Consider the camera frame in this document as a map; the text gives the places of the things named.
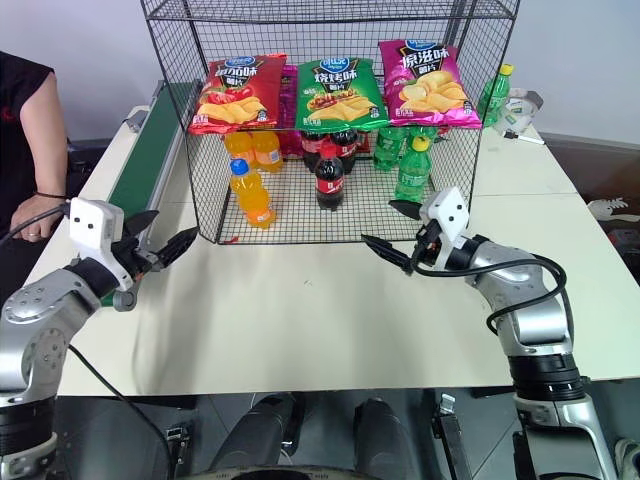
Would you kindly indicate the black wristband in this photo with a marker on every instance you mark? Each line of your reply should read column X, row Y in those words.
column 50, row 194

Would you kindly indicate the dark rounded shape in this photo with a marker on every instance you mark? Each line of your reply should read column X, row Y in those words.
column 382, row 440
column 260, row 430

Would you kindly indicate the black table clamp bracket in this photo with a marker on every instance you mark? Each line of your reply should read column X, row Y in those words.
column 452, row 435
column 179, row 437

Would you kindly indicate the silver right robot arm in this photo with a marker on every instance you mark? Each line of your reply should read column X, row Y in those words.
column 500, row 255

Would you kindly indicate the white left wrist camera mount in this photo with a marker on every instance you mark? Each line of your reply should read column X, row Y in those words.
column 92, row 220

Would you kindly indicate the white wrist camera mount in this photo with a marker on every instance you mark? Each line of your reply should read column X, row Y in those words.
column 450, row 210
column 92, row 220

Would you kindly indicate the green conveyor belt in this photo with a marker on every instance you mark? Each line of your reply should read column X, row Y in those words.
column 145, row 150

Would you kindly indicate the grey sneaker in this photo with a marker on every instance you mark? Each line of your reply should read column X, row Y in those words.
column 629, row 460

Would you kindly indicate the green potato chip bag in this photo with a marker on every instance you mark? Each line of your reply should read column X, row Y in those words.
column 340, row 95

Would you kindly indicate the blue-capped orange soda bottle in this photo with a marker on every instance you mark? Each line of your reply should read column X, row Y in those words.
column 255, row 200

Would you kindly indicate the white marker pen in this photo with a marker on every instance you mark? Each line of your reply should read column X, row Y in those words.
column 525, row 138

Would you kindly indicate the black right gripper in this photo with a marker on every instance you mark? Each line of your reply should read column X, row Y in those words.
column 427, row 245

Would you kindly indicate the yellow-capped green soda bottle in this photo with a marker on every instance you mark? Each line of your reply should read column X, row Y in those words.
column 412, row 175
column 495, row 100

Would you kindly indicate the person's bare forearm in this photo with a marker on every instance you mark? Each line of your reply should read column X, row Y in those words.
column 50, row 150

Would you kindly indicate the magenta potato chip bag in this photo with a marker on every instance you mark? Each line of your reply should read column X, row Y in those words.
column 430, row 85

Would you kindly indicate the white ribbed plastic piece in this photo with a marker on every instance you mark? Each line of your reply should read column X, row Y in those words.
column 612, row 209

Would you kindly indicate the person's hand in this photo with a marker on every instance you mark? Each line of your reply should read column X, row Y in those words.
column 32, row 220

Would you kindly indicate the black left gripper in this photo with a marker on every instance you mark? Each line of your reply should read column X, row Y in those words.
column 140, row 257

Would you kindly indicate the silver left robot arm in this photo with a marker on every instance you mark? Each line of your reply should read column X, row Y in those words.
column 35, row 305

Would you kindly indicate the red-capped cola bottle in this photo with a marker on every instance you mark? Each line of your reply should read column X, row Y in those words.
column 330, row 185

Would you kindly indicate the purple snack bag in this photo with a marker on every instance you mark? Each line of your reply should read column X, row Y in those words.
column 289, row 100

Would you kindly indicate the person in black shirt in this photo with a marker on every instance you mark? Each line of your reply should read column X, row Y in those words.
column 15, row 150

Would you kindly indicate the red potato chip bag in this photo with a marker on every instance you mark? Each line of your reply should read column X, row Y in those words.
column 235, row 95

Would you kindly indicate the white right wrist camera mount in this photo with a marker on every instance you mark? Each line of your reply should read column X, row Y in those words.
column 450, row 210

